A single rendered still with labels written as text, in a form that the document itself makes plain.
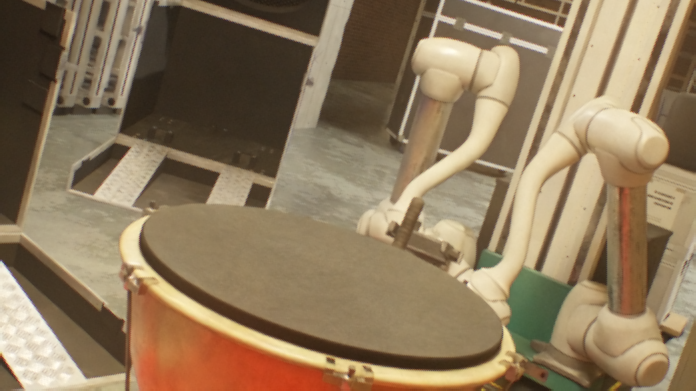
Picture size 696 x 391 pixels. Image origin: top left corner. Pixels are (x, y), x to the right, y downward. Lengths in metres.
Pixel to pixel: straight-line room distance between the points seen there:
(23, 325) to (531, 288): 1.56
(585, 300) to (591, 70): 0.74
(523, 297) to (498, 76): 0.73
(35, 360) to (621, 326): 1.64
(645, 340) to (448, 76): 0.92
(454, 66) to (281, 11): 3.38
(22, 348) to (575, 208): 1.72
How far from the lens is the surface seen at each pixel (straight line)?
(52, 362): 2.76
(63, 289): 3.11
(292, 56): 5.99
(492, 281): 2.30
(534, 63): 9.03
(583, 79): 2.90
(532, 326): 2.89
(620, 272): 2.44
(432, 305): 1.57
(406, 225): 1.95
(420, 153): 2.72
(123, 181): 4.67
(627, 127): 2.28
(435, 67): 2.64
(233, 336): 1.27
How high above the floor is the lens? 1.26
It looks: 10 degrees down
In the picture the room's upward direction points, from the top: 17 degrees clockwise
